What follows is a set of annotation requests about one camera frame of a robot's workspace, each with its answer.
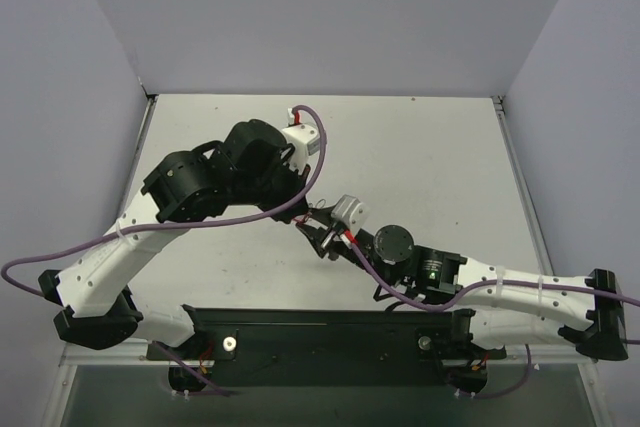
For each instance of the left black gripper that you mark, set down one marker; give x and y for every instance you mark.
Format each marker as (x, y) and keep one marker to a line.
(288, 195)

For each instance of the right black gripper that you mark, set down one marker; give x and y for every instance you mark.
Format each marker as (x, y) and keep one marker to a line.
(326, 238)

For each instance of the red handled keyring holder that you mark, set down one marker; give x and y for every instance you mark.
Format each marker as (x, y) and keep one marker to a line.
(317, 212)

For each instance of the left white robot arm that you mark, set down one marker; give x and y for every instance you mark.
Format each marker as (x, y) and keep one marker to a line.
(255, 165)

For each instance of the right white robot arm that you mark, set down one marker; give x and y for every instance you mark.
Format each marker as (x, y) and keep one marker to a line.
(510, 307)

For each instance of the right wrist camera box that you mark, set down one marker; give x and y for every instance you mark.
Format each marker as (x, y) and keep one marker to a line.
(351, 212)

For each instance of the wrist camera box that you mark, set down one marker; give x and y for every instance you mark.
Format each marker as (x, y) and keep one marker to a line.
(306, 141)
(351, 212)

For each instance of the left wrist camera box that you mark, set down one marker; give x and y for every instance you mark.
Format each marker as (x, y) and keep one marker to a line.
(306, 141)

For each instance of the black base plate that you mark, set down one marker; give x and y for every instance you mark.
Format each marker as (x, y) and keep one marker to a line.
(236, 348)

